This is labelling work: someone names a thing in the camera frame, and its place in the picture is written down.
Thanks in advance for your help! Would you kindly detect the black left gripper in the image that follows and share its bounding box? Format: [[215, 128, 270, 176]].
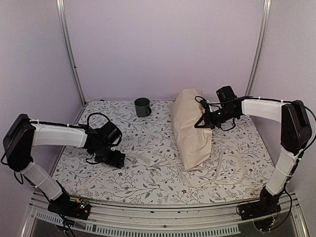
[[92, 143, 125, 168]]

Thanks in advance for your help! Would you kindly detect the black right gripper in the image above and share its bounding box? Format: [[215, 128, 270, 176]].
[[195, 106, 237, 129]]

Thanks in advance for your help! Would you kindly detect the peach wrapping paper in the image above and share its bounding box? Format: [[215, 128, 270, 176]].
[[170, 88, 212, 171]]

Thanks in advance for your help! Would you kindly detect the cream ribbon bow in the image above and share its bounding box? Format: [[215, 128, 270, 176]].
[[127, 149, 246, 188]]

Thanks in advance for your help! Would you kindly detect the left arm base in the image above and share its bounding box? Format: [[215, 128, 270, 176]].
[[48, 191, 91, 220]]

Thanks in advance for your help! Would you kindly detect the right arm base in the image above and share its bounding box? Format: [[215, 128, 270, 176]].
[[236, 188, 283, 232]]

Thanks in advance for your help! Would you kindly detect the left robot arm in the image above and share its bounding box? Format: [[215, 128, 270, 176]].
[[0, 114, 125, 214]]

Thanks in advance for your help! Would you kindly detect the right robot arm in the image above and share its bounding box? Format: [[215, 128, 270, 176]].
[[195, 96, 316, 215]]

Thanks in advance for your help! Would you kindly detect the dark grey mug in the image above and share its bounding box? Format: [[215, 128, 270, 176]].
[[134, 97, 152, 118]]

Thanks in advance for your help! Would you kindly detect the floral tablecloth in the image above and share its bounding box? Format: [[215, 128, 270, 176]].
[[53, 101, 274, 205]]

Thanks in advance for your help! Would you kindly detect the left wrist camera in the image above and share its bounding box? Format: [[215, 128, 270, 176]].
[[99, 121, 122, 147]]

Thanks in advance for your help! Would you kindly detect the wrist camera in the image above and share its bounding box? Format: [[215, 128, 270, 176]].
[[99, 121, 122, 147], [216, 85, 237, 103]]

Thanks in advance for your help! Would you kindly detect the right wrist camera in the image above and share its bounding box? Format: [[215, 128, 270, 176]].
[[216, 85, 237, 103]]

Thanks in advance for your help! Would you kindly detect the front aluminium rail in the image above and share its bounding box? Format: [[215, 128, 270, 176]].
[[22, 191, 309, 237]]

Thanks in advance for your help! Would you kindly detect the right aluminium frame post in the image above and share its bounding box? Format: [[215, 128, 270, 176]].
[[245, 0, 272, 96]]

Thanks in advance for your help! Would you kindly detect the aluminium frame post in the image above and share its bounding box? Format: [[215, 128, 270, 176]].
[[245, 0, 272, 96], [55, 0, 87, 105]]

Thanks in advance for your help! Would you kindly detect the left aluminium frame post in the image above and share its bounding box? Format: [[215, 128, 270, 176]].
[[55, 0, 87, 105]]

